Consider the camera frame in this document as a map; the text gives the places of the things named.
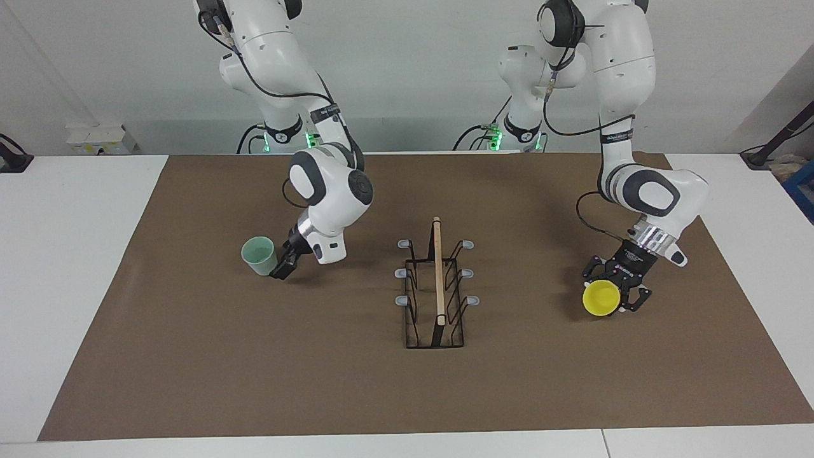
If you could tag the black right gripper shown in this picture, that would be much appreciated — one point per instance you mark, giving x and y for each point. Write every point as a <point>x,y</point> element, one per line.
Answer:
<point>297,245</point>

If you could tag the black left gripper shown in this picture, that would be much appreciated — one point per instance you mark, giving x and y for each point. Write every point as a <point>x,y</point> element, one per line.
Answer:
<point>633,264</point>

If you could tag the yellow plastic cup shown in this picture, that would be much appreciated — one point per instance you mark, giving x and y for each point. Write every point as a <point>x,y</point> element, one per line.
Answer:
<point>601,298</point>

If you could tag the green plastic cup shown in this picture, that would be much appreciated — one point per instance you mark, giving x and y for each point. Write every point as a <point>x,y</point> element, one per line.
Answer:
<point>259,254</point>

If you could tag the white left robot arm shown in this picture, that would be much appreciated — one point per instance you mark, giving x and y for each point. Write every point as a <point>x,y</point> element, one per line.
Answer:
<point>623,63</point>

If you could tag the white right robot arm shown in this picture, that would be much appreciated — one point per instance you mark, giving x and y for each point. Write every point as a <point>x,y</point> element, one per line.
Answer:
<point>273,57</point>

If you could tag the brown table mat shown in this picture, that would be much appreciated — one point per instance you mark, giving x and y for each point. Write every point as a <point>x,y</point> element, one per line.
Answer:
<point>254,381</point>

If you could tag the blue box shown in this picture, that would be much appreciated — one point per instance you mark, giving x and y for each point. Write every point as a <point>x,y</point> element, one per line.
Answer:
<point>802,191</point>

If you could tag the white power strip box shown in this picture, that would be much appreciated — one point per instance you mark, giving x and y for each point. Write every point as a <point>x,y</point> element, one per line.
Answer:
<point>98,140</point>

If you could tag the black slanted stand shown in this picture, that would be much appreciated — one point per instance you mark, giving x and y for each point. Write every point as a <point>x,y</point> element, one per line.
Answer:
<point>779,137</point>

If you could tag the black table clamp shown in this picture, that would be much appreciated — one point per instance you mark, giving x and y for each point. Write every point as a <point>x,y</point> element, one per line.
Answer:
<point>13,159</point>

